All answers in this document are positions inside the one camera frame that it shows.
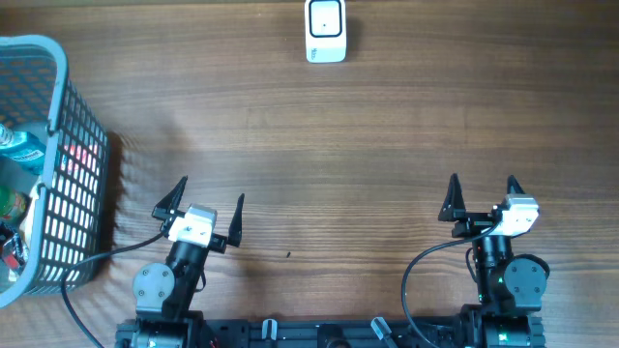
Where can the white barcode scanner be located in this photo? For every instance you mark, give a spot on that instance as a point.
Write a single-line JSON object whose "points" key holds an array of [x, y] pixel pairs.
{"points": [[325, 31]]}

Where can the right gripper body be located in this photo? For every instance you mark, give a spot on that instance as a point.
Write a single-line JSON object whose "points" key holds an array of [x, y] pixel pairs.
{"points": [[473, 224]]}

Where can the black red snack packet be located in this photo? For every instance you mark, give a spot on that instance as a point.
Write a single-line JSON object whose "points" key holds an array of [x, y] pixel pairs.
{"points": [[14, 251]]}

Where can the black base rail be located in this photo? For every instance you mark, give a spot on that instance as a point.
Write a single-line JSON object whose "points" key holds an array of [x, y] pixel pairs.
{"points": [[333, 333]]}

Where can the green lid jar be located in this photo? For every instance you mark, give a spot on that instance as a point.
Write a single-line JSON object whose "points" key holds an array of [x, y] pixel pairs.
{"points": [[14, 205]]}

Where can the blue mouthwash bottle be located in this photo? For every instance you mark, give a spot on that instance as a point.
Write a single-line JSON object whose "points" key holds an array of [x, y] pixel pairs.
{"points": [[24, 148]]}

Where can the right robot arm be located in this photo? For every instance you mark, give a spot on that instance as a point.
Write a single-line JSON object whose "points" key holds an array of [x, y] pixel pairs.
{"points": [[510, 287]]}

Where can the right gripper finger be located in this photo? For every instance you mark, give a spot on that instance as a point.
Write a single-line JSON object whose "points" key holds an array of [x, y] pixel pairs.
{"points": [[453, 208], [513, 186]]}

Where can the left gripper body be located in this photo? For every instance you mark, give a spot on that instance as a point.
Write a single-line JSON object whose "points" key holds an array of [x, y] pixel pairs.
{"points": [[218, 243]]}

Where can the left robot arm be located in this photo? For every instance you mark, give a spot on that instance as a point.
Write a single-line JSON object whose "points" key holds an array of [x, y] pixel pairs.
{"points": [[164, 291]]}

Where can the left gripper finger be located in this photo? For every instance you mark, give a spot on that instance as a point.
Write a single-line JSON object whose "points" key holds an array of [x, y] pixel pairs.
{"points": [[235, 230], [168, 206]]}

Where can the grey plastic shopping basket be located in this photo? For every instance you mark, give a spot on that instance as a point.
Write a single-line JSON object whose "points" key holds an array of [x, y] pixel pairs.
{"points": [[63, 223]]}

